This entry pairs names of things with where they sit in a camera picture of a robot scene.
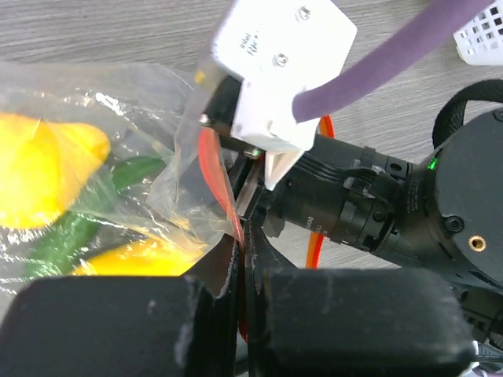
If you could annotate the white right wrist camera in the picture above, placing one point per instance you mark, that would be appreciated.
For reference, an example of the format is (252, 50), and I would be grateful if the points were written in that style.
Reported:
(277, 49)

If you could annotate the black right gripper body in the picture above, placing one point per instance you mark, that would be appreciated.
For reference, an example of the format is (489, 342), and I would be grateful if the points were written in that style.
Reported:
(344, 192)

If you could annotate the yellow fake bell pepper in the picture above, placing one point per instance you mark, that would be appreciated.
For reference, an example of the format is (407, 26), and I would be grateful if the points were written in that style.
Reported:
(44, 167)

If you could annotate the yellow fake lemon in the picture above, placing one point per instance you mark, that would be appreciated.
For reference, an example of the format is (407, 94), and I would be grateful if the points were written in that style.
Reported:
(140, 258)

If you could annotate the green fake chili pepper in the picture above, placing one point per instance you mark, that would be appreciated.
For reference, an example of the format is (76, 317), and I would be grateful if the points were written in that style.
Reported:
(55, 252)

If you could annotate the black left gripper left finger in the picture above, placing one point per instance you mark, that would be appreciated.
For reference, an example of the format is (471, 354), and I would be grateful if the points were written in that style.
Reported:
(127, 326)

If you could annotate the clear zip top bag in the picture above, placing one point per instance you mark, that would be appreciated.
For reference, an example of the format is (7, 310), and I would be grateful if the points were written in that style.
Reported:
(145, 110)

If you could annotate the white plastic basket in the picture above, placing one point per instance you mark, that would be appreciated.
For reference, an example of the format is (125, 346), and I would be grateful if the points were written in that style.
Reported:
(479, 42)

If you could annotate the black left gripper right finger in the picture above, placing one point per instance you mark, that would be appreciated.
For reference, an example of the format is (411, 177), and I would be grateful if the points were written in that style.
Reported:
(349, 322)

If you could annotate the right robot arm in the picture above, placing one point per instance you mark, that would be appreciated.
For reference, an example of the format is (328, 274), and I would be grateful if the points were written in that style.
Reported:
(443, 214)

